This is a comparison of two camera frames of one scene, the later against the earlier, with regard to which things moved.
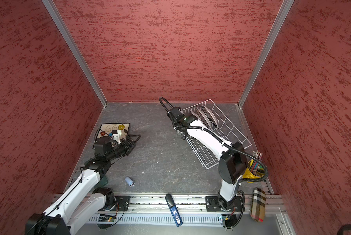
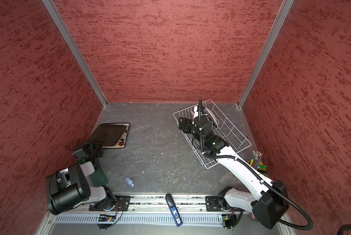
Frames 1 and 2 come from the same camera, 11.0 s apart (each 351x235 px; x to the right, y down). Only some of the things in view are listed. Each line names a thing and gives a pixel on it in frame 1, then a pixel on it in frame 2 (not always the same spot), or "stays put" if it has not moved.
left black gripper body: x=123 y=148 → x=95 y=149
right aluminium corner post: x=283 y=12 stays put
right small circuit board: x=229 y=221 stays put
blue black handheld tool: x=173 y=208 stays put
